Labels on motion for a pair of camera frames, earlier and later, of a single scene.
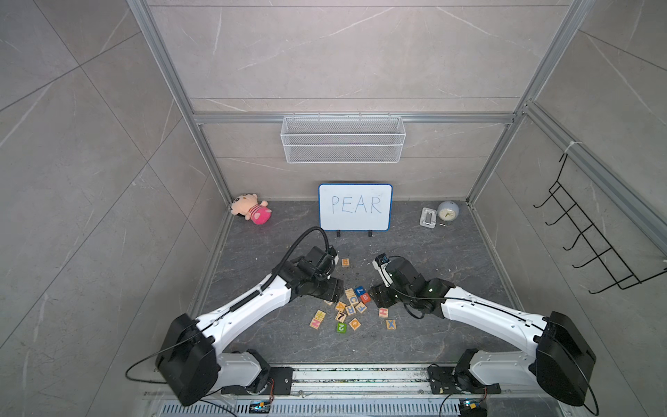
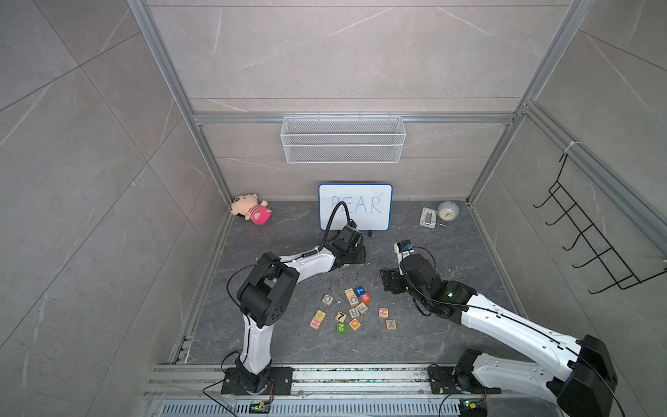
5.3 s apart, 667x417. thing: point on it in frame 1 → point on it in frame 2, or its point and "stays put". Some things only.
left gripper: [335, 290] → [362, 254]
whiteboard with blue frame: [360, 207] stays put
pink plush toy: [248, 206] stays put
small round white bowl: [448, 211] stays put
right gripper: [380, 296] → [391, 276]
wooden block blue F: [361, 307] stays put
